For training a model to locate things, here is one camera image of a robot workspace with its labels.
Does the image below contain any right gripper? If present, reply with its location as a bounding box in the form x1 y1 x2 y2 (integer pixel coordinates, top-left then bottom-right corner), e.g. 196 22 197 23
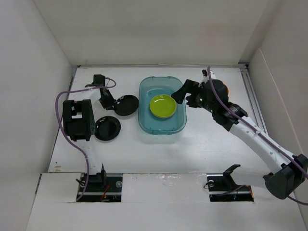
171 78 216 114

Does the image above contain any black plate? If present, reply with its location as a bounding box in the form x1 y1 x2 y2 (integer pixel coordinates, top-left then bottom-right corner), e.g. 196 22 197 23
114 95 139 116
94 116 121 141

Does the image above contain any green plate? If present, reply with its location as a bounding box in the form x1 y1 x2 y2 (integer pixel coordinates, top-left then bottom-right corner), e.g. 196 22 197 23
149 94 177 118

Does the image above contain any orange plate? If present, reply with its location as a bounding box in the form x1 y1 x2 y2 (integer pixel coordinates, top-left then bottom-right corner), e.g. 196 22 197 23
223 83 229 96

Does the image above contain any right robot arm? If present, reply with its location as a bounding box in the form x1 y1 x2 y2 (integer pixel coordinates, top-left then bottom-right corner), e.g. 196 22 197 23
171 79 308 200

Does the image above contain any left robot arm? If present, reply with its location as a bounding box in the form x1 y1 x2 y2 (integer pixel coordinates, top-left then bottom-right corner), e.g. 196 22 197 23
63 74 121 191

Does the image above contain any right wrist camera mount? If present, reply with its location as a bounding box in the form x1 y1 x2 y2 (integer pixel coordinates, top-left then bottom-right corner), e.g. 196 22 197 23
202 69 216 83

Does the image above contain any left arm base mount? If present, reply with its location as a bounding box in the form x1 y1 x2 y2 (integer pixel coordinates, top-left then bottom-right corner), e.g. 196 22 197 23
76 174 123 203

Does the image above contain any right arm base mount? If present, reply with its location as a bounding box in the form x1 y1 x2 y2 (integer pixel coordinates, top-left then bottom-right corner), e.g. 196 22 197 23
203 164 254 202

